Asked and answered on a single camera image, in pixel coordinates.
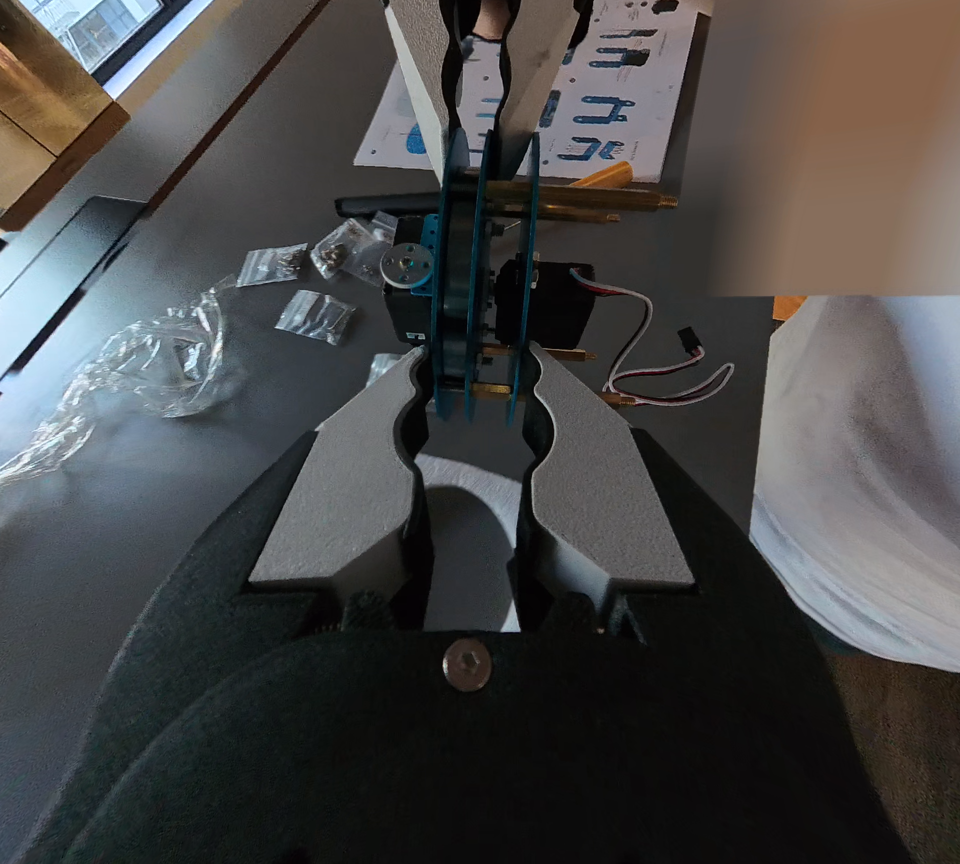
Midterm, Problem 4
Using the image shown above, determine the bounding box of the crumpled clear plastic wrap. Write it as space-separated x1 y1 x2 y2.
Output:
0 384 106 486
97 286 243 420

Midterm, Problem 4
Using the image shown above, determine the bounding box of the person's white shirt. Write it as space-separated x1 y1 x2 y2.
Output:
750 294 960 675

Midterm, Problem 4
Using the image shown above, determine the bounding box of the yellow tool handle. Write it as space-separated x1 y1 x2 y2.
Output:
567 160 636 190

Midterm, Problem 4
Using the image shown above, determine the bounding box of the zip bag of brass screws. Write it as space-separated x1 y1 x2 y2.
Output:
311 234 361 280

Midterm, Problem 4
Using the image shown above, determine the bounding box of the zip bag of metal washers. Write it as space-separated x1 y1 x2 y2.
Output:
236 243 309 289

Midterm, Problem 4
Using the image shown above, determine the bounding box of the wooden cabinet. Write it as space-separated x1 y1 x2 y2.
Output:
0 0 132 233

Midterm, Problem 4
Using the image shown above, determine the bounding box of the black screwdriver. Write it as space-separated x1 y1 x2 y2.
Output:
334 192 445 222

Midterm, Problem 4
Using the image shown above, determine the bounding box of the dark grey desk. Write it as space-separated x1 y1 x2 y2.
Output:
0 0 781 864

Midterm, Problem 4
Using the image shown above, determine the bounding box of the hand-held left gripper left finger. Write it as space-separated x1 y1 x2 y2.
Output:
246 346 438 625

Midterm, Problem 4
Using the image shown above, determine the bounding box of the printed instruction sheet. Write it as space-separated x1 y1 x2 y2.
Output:
352 0 711 184

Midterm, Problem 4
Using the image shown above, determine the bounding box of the blue robot base assembly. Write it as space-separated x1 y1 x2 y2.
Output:
381 127 680 426

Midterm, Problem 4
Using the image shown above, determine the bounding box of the white red black servo cable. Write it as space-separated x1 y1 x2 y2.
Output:
573 266 736 404

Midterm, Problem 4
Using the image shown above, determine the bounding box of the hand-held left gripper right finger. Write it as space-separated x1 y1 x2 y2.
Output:
513 341 697 629

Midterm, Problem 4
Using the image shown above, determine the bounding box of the zip bag with long bolt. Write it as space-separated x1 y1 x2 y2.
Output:
273 290 357 348

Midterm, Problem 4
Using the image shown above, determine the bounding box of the nearly empty zip bag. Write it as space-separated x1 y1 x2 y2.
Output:
348 211 399 278

